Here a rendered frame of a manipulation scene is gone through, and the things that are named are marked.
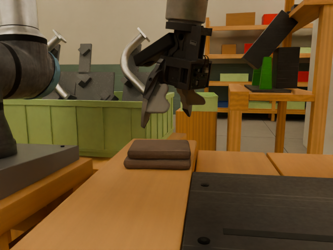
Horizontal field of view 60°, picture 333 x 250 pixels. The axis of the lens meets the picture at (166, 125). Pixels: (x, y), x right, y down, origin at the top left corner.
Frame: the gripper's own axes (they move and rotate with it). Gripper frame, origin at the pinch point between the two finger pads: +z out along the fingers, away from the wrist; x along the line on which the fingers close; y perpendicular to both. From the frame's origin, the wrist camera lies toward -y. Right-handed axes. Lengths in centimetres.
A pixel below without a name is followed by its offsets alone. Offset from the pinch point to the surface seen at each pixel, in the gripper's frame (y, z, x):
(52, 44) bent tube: -74, -8, 15
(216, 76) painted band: -321, 74, 563
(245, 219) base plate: 28.9, -2.0, -21.4
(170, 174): 15.6, 0.5, -16.6
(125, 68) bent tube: -45, -3, 28
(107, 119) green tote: -26.4, 8.1, 5.7
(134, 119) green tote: -19.5, 6.8, 9.6
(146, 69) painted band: -473, 80, 478
